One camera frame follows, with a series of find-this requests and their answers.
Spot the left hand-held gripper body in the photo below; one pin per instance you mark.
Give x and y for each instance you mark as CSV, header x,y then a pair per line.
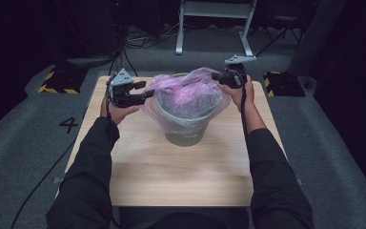
x,y
122,92

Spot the small grey tape piece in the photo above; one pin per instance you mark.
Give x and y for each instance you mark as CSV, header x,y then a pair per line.
x,y
299,182

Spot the pink plastic bag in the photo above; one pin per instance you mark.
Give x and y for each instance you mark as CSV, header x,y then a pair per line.
x,y
184,95

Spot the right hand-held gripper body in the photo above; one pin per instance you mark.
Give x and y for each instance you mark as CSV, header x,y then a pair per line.
x,y
235,74

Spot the black tripod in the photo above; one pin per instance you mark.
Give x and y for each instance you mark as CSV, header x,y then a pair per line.
x,y
282,30

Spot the green plastic bucket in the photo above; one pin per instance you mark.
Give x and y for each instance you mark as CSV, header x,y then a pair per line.
x,y
187,140

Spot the person's lap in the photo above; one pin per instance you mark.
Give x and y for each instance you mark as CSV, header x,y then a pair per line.
x,y
184,219

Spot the grey tape strip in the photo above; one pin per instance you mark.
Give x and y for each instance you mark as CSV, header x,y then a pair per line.
x,y
56,180

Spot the yellow black striped base plate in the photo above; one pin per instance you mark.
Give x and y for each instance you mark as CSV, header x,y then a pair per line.
x,y
62,81
284,84

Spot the white metal stand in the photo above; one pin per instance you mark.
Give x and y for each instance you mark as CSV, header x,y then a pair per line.
x,y
214,9

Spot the person's left hand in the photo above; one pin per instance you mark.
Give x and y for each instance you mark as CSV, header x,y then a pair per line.
x,y
120,113

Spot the person's right hand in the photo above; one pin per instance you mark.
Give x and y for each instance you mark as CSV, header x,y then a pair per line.
x,y
243,95

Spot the grey post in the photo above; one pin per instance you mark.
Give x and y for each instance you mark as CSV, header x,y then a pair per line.
x,y
314,38

